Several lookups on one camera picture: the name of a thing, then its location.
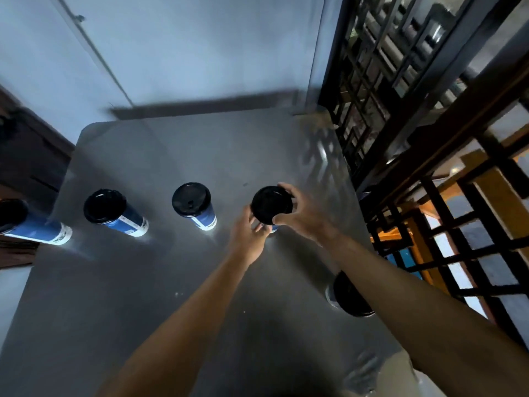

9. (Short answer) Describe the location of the person's right hand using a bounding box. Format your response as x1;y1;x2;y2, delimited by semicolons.
272;182;335;244

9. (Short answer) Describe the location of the person's left hand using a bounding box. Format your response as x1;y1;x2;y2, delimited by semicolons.
228;205;273;266

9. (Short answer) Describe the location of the blue cup with black lid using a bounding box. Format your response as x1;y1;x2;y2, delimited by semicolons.
83;189;149;238
172;183;217;231
325;270;376;318
250;185;294;234
0;198;73;246

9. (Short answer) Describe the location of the person's left forearm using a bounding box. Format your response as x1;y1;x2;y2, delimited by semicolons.
97;253;257;397

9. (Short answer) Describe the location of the person's right forearm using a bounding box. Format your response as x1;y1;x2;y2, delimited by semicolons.
320;227;529;397

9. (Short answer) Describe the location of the dark wooden lattice screen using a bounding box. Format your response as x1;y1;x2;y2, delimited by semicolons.
318;0;529;352

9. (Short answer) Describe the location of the dark wooden cabinet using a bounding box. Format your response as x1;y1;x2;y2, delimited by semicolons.
0;84;76;269

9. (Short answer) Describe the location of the wall conduit pipe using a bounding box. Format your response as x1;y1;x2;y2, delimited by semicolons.
54;0;135;108

